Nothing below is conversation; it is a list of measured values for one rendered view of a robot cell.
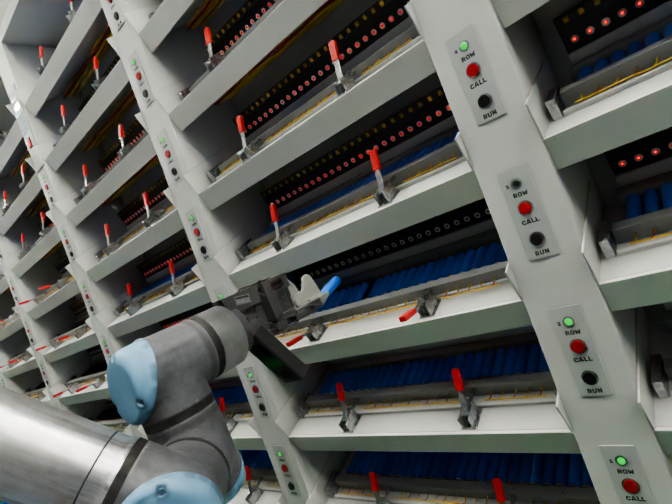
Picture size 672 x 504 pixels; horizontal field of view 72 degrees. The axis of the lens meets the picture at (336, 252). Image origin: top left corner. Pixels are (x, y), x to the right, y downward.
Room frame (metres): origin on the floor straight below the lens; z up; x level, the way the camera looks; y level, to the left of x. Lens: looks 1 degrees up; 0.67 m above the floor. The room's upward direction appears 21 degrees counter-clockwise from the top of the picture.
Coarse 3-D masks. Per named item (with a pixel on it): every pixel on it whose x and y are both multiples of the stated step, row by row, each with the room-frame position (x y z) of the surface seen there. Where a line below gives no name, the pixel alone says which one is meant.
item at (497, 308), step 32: (480, 224) 0.81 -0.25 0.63; (384, 256) 0.96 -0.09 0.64; (512, 288) 0.67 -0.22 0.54; (384, 320) 0.82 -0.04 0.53; (416, 320) 0.76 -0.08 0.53; (448, 320) 0.72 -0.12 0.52; (480, 320) 0.69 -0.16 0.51; (512, 320) 0.66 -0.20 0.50; (320, 352) 0.92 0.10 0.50; (352, 352) 0.87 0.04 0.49
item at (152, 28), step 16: (176, 0) 0.94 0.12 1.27; (192, 0) 0.92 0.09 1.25; (208, 0) 1.03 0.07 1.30; (224, 0) 1.06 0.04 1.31; (128, 16) 1.02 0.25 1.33; (144, 16) 1.05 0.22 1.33; (160, 16) 0.98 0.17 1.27; (176, 16) 0.96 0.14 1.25; (192, 16) 1.11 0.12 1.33; (208, 16) 1.10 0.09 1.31; (144, 32) 1.02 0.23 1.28; (160, 32) 1.00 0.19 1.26
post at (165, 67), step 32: (128, 0) 1.04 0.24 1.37; (160, 0) 1.10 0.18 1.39; (128, 32) 1.05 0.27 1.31; (192, 32) 1.15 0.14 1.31; (128, 64) 1.08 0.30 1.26; (160, 64) 1.05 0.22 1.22; (192, 64) 1.12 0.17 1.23; (160, 128) 1.06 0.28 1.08; (192, 128) 1.07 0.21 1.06; (224, 128) 1.14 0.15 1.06; (160, 160) 1.09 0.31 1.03; (192, 160) 1.05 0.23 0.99; (192, 192) 1.04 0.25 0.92; (256, 192) 1.16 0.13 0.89; (224, 224) 1.06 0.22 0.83; (288, 384) 1.07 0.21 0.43; (256, 416) 1.09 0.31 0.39; (288, 448) 1.04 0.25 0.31
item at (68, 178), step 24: (0, 48) 1.50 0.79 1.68; (24, 48) 1.54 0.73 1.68; (48, 48) 1.59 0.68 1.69; (0, 72) 1.55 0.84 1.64; (24, 72) 1.52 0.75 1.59; (72, 96) 1.61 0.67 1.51; (48, 120) 1.53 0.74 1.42; (72, 120) 1.59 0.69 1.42; (48, 168) 1.49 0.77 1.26; (72, 168) 1.55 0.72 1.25; (96, 168) 1.60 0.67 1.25; (72, 192) 1.52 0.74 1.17; (96, 216) 1.56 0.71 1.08; (72, 240) 1.50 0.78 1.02; (96, 240) 1.54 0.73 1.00; (72, 264) 1.54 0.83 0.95; (96, 288) 1.50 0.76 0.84; (120, 288) 1.55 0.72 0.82; (120, 336) 1.51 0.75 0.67; (144, 336) 1.57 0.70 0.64
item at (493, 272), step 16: (464, 272) 0.74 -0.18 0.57; (480, 272) 0.71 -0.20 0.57; (496, 272) 0.70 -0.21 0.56; (416, 288) 0.79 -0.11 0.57; (432, 288) 0.77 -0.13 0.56; (448, 288) 0.75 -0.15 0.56; (480, 288) 0.70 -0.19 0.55; (352, 304) 0.90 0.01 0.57; (368, 304) 0.86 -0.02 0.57; (384, 304) 0.84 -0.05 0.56; (416, 304) 0.78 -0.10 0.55; (304, 320) 0.97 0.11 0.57; (352, 320) 0.88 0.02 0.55
